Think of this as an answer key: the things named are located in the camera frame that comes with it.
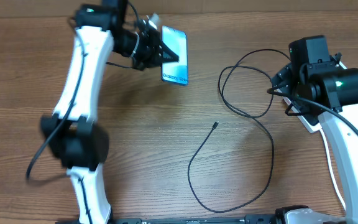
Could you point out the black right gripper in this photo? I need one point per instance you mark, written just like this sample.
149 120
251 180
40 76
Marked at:
283 84

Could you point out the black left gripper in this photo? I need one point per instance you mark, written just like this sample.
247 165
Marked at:
155 46

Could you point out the Samsung Galaxy smartphone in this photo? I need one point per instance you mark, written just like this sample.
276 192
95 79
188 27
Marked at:
175 56

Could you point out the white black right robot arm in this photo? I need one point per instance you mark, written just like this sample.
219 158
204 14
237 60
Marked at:
323 93

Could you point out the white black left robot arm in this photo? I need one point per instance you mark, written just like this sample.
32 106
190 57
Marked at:
72 131

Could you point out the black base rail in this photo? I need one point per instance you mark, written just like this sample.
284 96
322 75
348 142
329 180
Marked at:
247 219

